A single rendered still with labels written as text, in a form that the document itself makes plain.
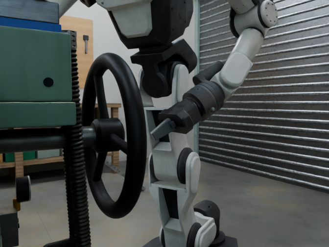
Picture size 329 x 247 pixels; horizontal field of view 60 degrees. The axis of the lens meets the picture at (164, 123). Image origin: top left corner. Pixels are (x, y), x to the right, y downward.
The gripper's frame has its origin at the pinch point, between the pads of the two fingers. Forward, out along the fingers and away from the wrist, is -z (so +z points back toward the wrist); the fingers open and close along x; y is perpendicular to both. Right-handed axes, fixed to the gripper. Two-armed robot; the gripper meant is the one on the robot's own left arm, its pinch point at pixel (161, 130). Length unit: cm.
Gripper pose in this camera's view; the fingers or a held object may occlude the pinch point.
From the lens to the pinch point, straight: 70.0
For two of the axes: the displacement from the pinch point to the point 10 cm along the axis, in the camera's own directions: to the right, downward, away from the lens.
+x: -4.9, -0.6, 8.7
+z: 7.5, -5.3, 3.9
